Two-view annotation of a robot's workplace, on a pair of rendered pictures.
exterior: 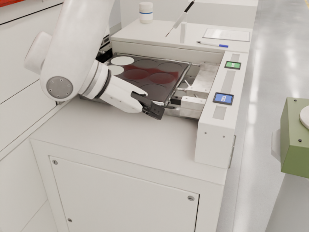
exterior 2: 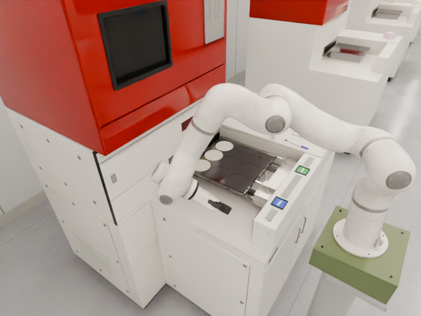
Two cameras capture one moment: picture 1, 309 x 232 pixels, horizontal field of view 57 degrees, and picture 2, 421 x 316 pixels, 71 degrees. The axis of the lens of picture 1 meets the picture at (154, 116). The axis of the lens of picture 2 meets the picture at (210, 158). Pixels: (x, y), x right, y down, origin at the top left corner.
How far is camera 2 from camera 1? 0.53 m
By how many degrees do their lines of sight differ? 14
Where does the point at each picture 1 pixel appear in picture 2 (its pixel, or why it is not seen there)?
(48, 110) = not seen: hidden behind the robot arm
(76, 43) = (176, 181)
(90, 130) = (189, 203)
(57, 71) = (165, 193)
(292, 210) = (324, 290)
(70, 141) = (175, 209)
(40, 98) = not seen: hidden behind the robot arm
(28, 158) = (148, 213)
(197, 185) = (248, 259)
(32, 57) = (155, 178)
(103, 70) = (193, 185)
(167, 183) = (230, 252)
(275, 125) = not seen: hidden behind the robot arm
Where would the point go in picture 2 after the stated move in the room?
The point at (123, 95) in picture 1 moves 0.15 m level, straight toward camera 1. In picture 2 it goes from (203, 202) to (195, 234)
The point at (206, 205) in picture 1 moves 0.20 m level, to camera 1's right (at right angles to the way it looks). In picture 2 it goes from (254, 273) to (303, 284)
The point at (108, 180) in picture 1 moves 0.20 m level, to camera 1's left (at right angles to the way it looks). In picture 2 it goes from (195, 239) to (156, 231)
